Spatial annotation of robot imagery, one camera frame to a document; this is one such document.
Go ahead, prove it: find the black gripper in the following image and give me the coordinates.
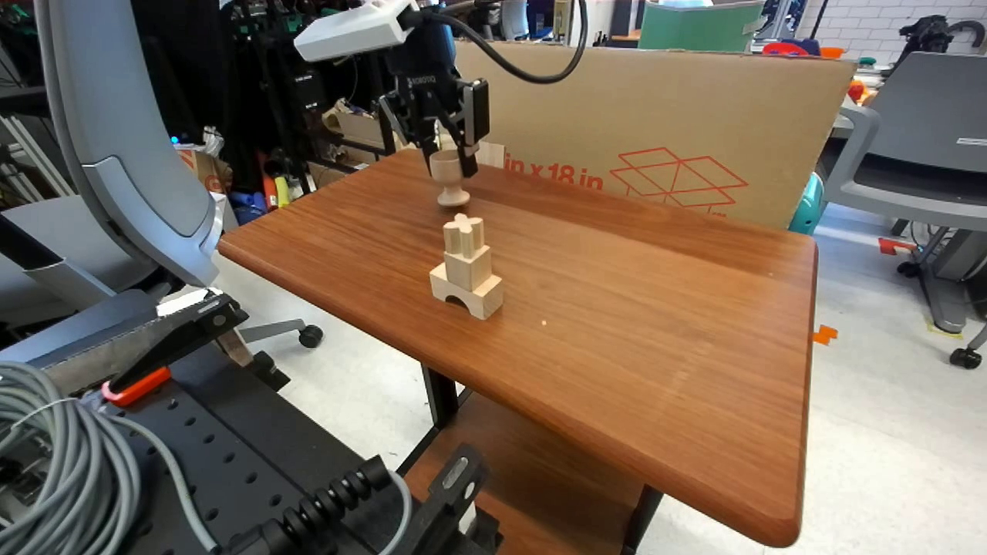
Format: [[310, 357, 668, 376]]
[[386, 15, 494, 179]]

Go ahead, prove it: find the small notched wooden block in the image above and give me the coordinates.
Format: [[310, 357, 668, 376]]
[[440, 209, 487, 259]]

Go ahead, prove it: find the wooden cube block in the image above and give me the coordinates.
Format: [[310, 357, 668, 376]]
[[440, 243, 494, 290]]

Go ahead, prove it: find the wooden arch block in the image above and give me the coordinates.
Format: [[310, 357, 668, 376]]
[[426, 259, 510, 323]]

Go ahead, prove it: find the large brown cardboard panel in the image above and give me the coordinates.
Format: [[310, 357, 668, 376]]
[[451, 36, 859, 236]]

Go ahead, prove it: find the black equipment rack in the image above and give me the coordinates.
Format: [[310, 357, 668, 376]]
[[134, 0, 397, 225]]

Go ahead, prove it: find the green board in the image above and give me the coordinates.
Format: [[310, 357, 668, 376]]
[[640, 0, 765, 56]]

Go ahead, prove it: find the black table leg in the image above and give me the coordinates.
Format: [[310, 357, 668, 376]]
[[416, 360, 464, 433], [618, 486, 668, 555]]

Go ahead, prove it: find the grey office chair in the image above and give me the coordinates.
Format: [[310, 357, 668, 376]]
[[825, 51, 987, 374], [0, 0, 328, 396]]

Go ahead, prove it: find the wooden table lower shelf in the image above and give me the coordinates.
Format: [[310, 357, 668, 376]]
[[400, 387, 661, 555]]

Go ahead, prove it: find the teal bin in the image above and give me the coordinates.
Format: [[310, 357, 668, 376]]
[[788, 170, 834, 237]]

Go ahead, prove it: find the small orange object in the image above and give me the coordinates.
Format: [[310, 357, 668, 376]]
[[842, 74, 878, 110]]

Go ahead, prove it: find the black office chair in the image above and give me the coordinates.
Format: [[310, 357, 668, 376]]
[[891, 12, 987, 67]]

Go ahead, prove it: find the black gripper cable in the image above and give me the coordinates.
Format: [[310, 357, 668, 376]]
[[440, 0, 595, 88]]

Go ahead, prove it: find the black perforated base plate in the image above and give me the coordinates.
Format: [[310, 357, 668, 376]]
[[95, 342, 505, 555]]

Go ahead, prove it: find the black ribbed hose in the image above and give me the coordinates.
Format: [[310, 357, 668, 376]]
[[249, 459, 410, 555]]

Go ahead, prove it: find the coiled grey cable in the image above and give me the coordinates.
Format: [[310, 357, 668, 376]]
[[0, 357, 225, 555]]

